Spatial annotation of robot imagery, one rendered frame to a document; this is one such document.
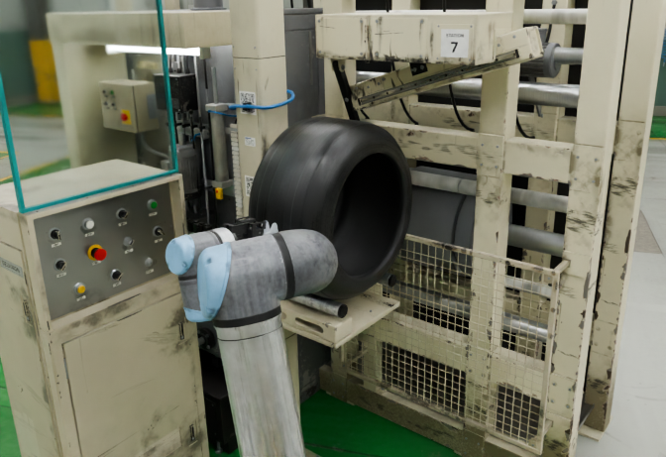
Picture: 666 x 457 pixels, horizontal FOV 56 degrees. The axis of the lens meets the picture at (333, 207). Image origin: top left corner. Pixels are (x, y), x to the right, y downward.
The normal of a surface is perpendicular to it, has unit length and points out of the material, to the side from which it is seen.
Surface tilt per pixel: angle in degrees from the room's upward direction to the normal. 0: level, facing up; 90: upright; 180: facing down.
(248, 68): 90
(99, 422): 90
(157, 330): 90
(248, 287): 73
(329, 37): 90
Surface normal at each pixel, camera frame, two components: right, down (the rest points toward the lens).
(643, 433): -0.02, -0.95
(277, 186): -0.57, -0.19
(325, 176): 0.16, -0.18
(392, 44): -0.62, 0.25
